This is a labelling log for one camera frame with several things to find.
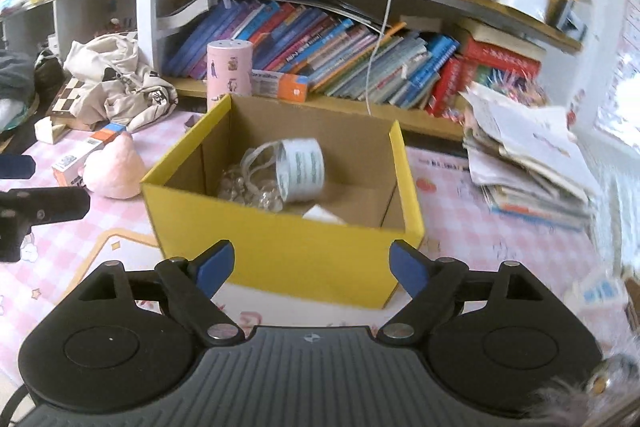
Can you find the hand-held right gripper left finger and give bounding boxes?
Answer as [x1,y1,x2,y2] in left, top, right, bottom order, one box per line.
[75,241,246,347]

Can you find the pink plush heart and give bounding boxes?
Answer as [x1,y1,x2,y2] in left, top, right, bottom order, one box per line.
[82,137,146,198]

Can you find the white wooden bookshelf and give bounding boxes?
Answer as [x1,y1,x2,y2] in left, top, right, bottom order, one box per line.
[0,0,601,142]

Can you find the grey furry cuff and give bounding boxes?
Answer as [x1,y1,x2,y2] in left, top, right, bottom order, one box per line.
[520,349,640,427]

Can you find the orange box on shelf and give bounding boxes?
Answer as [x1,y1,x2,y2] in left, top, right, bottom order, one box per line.
[250,72,310,102]

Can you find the row of colourful books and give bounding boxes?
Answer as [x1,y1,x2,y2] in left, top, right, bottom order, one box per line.
[162,0,543,118]

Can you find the white printed tape roll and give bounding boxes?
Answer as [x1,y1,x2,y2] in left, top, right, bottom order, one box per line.
[275,137,326,202]

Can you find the pink wall calendar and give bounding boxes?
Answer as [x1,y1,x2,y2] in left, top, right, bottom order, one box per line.
[620,0,640,58]

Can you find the yellow cardboard box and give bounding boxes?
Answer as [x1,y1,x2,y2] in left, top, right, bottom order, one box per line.
[140,94,426,310]

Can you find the small white box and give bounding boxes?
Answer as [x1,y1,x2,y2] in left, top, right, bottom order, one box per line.
[302,204,348,226]

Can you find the black bag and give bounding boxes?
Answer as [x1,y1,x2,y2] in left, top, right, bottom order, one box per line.
[35,52,66,98]

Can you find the grey cloth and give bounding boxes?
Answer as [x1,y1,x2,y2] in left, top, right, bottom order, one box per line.
[0,49,36,100]

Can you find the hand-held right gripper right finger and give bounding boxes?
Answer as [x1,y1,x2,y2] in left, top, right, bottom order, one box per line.
[376,239,551,345]

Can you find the stack of papers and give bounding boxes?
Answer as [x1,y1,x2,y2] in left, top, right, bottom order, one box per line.
[460,82,603,233]

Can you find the pink checked tablecloth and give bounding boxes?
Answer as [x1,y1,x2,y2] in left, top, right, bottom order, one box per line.
[0,107,640,358]

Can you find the orange white carton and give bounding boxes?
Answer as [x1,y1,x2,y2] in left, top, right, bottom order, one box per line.
[51,124,126,188]

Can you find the pearl flower bracelet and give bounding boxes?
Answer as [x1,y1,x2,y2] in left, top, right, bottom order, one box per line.
[217,144,286,212]

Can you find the wooden chessboard box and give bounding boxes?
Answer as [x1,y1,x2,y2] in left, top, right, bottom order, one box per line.
[47,77,101,130]

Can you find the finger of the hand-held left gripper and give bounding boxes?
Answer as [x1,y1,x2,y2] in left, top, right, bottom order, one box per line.
[0,187,92,225]
[0,155,36,180]

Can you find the pink cylinder tumbler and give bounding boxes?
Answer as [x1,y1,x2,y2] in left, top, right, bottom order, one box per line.
[206,40,253,100]

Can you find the beige cloth bag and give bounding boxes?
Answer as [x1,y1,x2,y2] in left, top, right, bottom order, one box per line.
[64,32,178,132]

